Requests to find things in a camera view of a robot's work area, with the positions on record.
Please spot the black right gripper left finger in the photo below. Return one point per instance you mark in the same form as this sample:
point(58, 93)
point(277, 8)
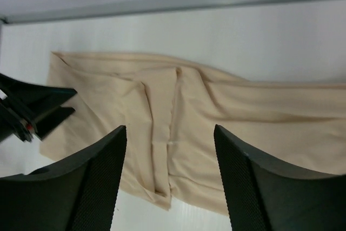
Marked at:
point(78, 192)

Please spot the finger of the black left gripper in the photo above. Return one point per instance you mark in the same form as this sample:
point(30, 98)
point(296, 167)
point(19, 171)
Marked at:
point(46, 98)
point(49, 122)

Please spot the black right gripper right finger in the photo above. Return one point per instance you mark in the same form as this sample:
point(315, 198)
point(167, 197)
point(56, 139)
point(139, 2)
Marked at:
point(266, 193)

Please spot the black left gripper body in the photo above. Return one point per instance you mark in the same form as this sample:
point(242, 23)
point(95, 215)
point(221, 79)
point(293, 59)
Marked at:
point(17, 113)

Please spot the beige trousers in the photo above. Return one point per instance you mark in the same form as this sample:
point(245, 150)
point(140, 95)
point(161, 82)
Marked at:
point(170, 108)

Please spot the aluminium table edge rail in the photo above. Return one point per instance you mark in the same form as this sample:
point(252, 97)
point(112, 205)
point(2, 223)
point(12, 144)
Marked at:
point(131, 8)

